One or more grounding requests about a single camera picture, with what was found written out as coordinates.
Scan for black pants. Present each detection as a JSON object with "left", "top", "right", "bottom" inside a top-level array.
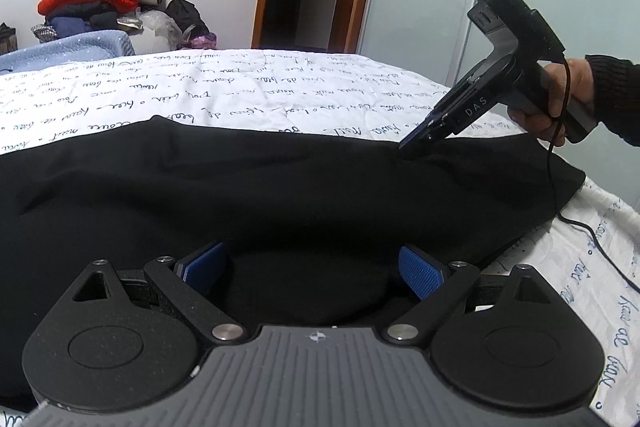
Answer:
[{"left": 0, "top": 114, "right": 587, "bottom": 410}]

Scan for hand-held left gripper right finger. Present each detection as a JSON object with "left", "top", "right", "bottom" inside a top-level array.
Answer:
[{"left": 382, "top": 244, "right": 553, "bottom": 347}]

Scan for black bag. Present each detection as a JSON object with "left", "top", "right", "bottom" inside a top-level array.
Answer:
[{"left": 165, "top": 0, "right": 211, "bottom": 40}]

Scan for person's right forearm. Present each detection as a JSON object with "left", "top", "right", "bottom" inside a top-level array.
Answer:
[{"left": 585, "top": 53, "right": 640, "bottom": 120}]

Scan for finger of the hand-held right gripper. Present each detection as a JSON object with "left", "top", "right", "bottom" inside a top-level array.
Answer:
[{"left": 397, "top": 108, "right": 463, "bottom": 152}]

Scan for dark brown bag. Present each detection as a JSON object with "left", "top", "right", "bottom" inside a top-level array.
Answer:
[{"left": 0, "top": 23, "right": 18, "bottom": 55}]

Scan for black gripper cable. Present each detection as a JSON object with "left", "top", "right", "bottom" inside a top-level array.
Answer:
[{"left": 546, "top": 57, "right": 640, "bottom": 294}]

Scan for white script-print bedspread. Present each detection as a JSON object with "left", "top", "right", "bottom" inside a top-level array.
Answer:
[{"left": 0, "top": 48, "right": 640, "bottom": 427}]

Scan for clear plastic bag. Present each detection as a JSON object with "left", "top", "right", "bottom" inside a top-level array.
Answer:
[{"left": 140, "top": 9, "right": 188, "bottom": 52}]

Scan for light blue blanket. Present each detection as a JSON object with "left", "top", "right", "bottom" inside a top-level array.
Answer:
[{"left": 0, "top": 29, "right": 136, "bottom": 75}]

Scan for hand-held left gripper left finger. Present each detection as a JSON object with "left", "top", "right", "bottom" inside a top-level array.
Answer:
[{"left": 72, "top": 241, "right": 246, "bottom": 348}]

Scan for person's right hand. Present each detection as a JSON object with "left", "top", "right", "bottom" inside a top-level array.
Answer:
[{"left": 507, "top": 58, "right": 597, "bottom": 144}]

